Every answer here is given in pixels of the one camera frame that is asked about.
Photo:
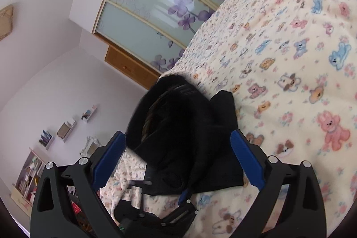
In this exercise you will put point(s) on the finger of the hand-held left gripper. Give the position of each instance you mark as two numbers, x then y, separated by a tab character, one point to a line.
185	196
142	185

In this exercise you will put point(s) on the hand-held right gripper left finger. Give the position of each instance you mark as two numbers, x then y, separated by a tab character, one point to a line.
108	162

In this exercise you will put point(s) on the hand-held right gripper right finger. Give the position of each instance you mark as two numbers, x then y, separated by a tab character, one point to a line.
248	160

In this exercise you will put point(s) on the black pants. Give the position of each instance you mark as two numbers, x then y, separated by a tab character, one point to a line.
181	129

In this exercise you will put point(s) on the white bookshelf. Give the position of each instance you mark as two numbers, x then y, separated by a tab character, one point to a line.
28	179

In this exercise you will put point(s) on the wooden door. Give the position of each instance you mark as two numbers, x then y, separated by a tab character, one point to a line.
131	68

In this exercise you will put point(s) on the teddy bear printed blanket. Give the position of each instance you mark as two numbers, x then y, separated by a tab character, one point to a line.
279	59

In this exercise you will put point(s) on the floral glass sliding wardrobe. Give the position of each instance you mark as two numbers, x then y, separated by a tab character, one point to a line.
156	3

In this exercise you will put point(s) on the wall shelf with small items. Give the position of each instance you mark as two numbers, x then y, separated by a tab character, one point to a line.
89	114

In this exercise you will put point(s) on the wall shelf with tan box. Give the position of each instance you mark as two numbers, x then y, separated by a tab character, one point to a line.
66	129

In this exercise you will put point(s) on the wall shelf with books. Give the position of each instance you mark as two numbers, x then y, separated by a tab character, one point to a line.
46	139

